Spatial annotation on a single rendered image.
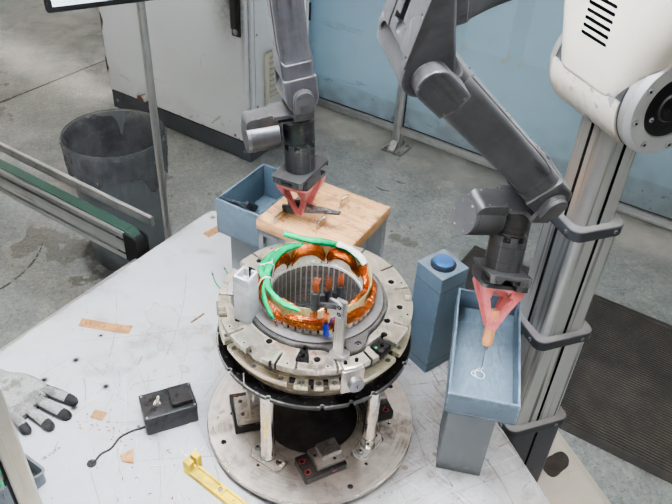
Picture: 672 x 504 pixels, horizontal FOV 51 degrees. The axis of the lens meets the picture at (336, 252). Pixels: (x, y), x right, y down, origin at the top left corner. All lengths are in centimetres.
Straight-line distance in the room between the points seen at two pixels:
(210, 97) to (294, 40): 246
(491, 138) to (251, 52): 256
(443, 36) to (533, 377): 93
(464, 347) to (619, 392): 154
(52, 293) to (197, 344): 148
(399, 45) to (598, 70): 47
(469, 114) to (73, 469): 93
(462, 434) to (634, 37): 69
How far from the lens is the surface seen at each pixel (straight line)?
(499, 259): 109
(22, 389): 150
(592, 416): 259
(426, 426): 141
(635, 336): 295
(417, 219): 328
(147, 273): 173
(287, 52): 118
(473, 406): 111
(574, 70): 118
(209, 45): 350
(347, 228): 137
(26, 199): 221
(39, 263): 312
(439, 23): 69
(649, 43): 107
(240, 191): 151
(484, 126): 86
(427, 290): 137
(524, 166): 96
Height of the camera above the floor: 187
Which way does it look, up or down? 38 degrees down
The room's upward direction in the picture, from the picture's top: 4 degrees clockwise
